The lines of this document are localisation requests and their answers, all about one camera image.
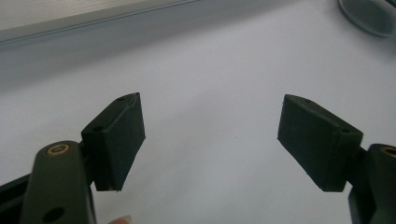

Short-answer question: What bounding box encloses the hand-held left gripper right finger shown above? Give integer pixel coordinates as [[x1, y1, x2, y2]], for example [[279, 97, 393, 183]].
[[276, 93, 364, 193]]

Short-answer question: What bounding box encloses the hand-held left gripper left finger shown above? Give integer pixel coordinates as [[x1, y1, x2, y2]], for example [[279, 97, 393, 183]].
[[80, 91, 147, 192]]

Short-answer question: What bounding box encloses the clear plastic lidded container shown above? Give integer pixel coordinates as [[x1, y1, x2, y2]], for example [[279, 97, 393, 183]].
[[337, 0, 396, 38]]

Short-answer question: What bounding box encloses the aluminium profile bar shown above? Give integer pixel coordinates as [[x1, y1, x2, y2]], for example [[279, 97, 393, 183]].
[[0, 0, 200, 45]]

